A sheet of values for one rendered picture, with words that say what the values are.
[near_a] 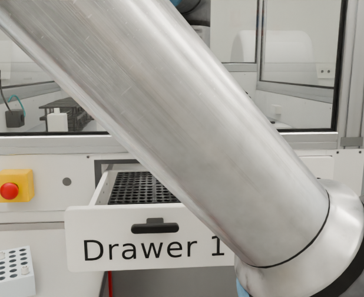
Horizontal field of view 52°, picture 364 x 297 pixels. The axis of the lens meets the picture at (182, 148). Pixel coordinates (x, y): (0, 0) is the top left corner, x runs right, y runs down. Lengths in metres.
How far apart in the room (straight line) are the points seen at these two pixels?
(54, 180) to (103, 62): 0.78
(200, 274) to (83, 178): 0.41
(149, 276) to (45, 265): 0.34
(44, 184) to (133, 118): 0.78
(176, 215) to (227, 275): 0.50
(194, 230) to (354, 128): 0.57
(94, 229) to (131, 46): 0.46
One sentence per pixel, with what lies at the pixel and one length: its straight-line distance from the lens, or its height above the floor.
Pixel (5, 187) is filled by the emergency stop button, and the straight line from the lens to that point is 0.93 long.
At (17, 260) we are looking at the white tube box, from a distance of 0.79.
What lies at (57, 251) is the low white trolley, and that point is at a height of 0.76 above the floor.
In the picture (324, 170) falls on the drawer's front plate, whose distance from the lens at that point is 1.02.
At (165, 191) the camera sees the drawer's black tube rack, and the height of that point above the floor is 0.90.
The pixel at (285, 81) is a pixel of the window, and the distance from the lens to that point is 0.98.
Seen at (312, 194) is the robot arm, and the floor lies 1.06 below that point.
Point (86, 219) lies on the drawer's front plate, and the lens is 0.63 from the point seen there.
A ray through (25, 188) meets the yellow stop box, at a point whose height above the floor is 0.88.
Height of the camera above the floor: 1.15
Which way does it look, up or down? 12 degrees down
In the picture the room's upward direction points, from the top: straight up
